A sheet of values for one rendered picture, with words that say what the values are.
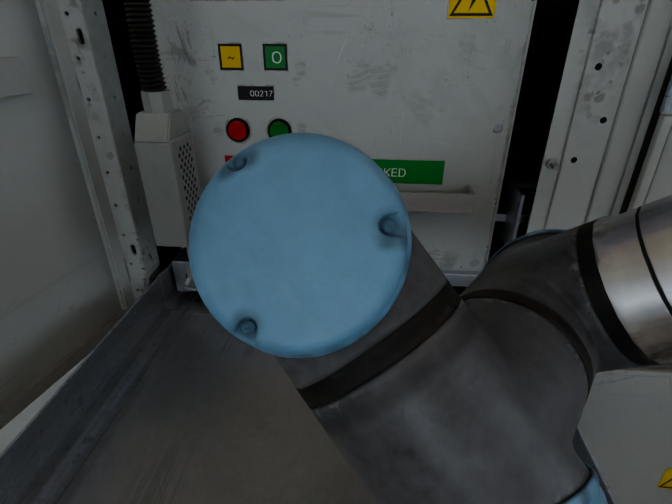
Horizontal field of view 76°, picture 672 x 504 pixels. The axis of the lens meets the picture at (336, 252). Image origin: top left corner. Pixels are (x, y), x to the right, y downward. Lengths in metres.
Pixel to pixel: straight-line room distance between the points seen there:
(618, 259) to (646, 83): 0.40
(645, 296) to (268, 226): 0.19
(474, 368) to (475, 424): 0.02
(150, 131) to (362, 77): 0.28
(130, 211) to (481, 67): 0.53
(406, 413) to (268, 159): 0.11
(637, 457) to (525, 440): 0.80
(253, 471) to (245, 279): 0.38
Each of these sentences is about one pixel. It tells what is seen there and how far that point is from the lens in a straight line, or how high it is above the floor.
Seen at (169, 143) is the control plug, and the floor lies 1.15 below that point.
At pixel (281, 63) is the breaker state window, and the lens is 0.62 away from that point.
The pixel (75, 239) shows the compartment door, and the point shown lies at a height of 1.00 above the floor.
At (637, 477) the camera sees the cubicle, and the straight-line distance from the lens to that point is 1.04.
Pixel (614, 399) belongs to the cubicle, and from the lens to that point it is 0.87.
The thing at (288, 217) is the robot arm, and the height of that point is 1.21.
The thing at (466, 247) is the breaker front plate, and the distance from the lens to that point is 0.70.
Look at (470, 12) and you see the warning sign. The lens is 0.62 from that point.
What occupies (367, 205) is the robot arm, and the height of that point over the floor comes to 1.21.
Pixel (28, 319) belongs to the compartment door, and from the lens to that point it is 0.70.
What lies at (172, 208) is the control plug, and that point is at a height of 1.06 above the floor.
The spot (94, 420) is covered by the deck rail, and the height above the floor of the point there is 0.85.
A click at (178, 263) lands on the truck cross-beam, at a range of 0.76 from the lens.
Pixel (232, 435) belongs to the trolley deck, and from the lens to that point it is 0.56.
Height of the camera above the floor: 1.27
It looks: 28 degrees down
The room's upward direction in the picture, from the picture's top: straight up
